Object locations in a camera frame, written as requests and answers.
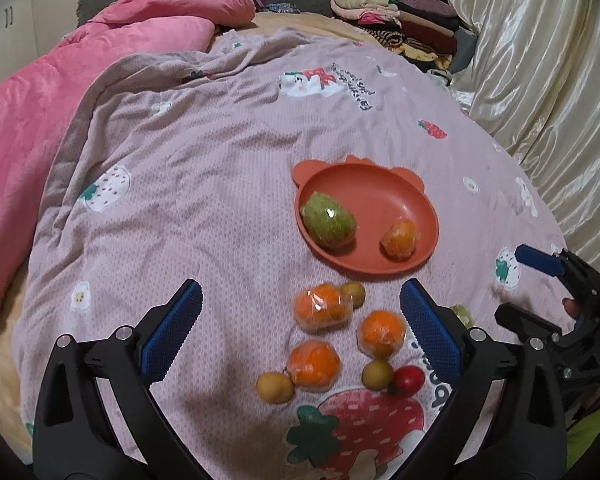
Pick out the red tomato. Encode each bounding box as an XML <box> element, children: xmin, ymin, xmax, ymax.
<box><xmin>389</xmin><ymin>365</ymin><xmax>425</xmax><ymax>396</ymax></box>

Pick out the small green fruit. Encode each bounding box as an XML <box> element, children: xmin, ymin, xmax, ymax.
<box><xmin>451</xmin><ymin>304</ymin><xmax>474</xmax><ymax>330</ymax></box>

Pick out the right hand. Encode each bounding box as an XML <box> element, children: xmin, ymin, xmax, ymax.
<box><xmin>562</xmin><ymin>298</ymin><xmax>581</xmax><ymax>320</ymax></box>

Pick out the green sleeve forearm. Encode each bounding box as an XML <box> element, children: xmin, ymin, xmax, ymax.
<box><xmin>567</xmin><ymin>407</ymin><xmax>600</xmax><ymax>469</ymax></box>

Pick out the small brown longan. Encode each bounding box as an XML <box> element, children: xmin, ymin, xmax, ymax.
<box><xmin>340</xmin><ymin>281</ymin><xmax>366</xmax><ymax>310</ymax></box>

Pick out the cream satin curtain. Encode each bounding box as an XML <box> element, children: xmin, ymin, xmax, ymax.
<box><xmin>451</xmin><ymin>0</ymin><xmax>600</xmax><ymax>271</ymax></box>

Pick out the large green fruit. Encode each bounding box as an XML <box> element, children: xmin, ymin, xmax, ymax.
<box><xmin>300</xmin><ymin>192</ymin><xmax>358</xmax><ymax>250</ymax></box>

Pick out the stack of folded clothes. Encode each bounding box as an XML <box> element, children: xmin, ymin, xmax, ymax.
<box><xmin>330</xmin><ymin>0</ymin><xmax>478</xmax><ymax>78</ymax></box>

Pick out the orange bear-shaped plate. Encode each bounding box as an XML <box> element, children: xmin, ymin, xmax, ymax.
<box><xmin>291</xmin><ymin>155</ymin><xmax>439</xmax><ymax>276</ymax></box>

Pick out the purple strawberry bear blanket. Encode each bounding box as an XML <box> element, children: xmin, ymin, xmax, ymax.
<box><xmin>12</xmin><ymin>30</ymin><xmax>572</xmax><ymax>479</ymax></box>

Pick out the small orange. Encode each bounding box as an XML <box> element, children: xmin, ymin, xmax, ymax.
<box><xmin>380</xmin><ymin>218</ymin><xmax>420</xmax><ymax>261</ymax></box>

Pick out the pink quilt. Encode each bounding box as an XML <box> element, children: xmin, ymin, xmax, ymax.
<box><xmin>0</xmin><ymin>0</ymin><xmax>256</xmax><ymax>310</ymax></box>

